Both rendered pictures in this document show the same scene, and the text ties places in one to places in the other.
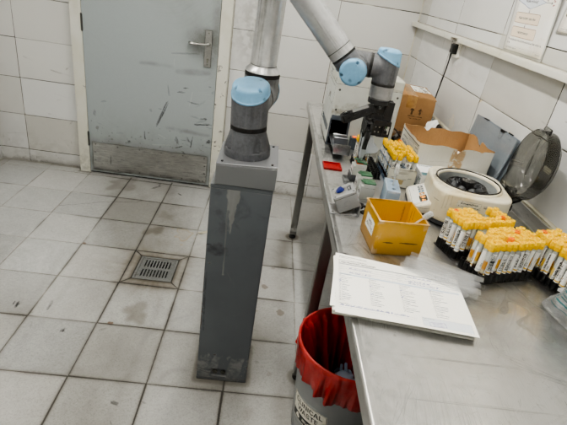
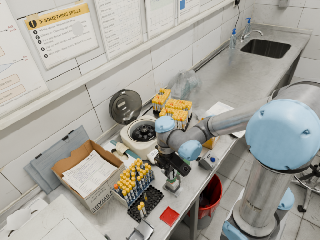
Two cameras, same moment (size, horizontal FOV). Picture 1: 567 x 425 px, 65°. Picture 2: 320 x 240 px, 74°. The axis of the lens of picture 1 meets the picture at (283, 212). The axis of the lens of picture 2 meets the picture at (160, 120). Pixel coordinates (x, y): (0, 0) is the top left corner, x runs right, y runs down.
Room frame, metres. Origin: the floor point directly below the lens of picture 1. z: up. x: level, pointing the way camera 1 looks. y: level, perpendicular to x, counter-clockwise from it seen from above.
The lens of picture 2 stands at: (1.86, 0.18, 1.84)
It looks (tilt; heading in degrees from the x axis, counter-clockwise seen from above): 41 degrees down; 228
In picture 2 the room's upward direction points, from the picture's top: 7 degrees counter-clockwise
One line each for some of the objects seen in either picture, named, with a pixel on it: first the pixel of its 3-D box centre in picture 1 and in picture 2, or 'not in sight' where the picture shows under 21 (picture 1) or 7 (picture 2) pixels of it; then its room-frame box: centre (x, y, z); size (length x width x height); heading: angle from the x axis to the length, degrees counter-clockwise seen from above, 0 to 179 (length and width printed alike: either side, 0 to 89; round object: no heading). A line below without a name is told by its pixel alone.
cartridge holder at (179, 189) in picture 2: (356, 178); (172, 186); (1.46, -0.23, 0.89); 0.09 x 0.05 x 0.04; 95
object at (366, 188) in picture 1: (365, 190); (186, 165); (1.33, -0.25, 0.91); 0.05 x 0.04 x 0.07; 94
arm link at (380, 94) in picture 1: (380, 92); (166, 145); (1.46, -0.24, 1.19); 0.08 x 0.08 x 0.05
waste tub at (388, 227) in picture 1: (392, 227); (206, 133); (1.07, -0.30, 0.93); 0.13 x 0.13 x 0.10; 9
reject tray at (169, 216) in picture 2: (332, 165); (169, 216); (1.58, -0.15, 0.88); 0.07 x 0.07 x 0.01; 4
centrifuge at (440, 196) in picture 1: (456, 196); (147, 138); (1.33, -0.54, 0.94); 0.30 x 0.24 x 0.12; 85
